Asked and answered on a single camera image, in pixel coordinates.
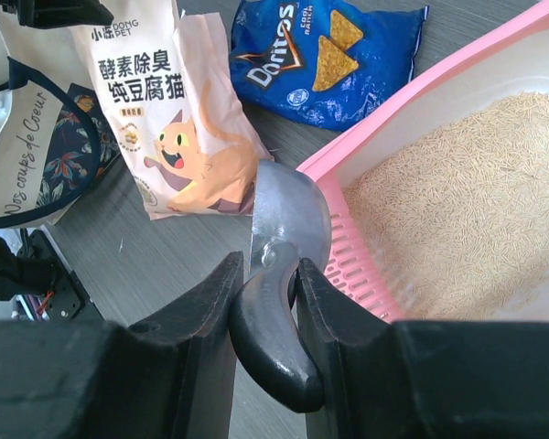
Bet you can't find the cream canvas tote bag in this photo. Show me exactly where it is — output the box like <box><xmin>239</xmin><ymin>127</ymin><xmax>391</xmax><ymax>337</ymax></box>
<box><xmin>0</xmin><ymin>0</ymin><xmax>123</xmax><ymax>231</ymax></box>

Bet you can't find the metal litter scoop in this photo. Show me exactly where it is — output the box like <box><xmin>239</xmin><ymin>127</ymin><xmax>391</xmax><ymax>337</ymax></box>
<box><xmin>229</xmin><ymin>160</ymin><xmax>331</xmax><ymax>413</ymax></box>

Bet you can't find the pink cat litter bag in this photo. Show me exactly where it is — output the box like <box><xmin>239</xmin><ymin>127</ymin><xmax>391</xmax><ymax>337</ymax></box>
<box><xmin>70</xmin><ymin>1</ymin><xmax>270</xmax><ymax>220</ymax></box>

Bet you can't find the pink cat litter box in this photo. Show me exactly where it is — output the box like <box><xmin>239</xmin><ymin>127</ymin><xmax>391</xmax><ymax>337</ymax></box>
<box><xmin>300</xmin><ymin>1</ymin><xmax>549</xmax><ymax>321</ymax></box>

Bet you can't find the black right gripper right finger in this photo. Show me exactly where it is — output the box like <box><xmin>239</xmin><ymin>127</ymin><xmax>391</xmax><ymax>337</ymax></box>
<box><xmin>296</xmin><ymin>259</ymin><xmax>549</xmax><ymax>438</ymax></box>

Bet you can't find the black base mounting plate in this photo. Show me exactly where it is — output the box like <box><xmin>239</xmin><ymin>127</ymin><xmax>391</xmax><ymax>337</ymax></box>
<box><xmin>0</xmin><ymin>229</ymin><xmax>102</xmax><ymax>321</ymax></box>

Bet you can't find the blue Doritos chip bag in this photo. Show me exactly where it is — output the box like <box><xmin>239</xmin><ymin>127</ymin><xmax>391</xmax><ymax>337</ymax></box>
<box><xmin>230</xmin><ymin>1</ymin><xmax>429</xmax><ymax>131</ymax></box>

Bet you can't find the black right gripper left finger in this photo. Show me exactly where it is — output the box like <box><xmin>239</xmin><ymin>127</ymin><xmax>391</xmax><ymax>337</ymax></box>
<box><xmin>0</xmin><ymin>252</ymin><xmax>243</xmax><ymax>438</ymax></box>

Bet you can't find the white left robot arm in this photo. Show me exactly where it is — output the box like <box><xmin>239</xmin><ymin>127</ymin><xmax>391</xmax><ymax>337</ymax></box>
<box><xmin>0</xmin><ymin>1</ymin><xmax>113</xmax><ymax>119</ymax></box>

